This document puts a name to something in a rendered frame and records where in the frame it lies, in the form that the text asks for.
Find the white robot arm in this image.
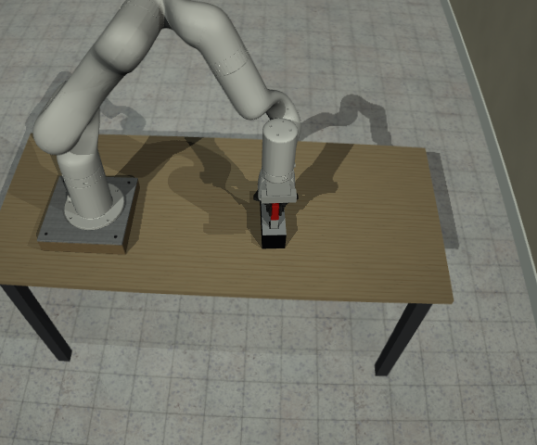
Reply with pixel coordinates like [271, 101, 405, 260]
[32, 0, 301, 230]

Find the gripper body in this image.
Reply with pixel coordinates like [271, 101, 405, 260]
[258, 169, 295, 201]

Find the red and grey pin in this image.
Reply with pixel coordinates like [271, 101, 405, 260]
[270, 203, 279, 229]

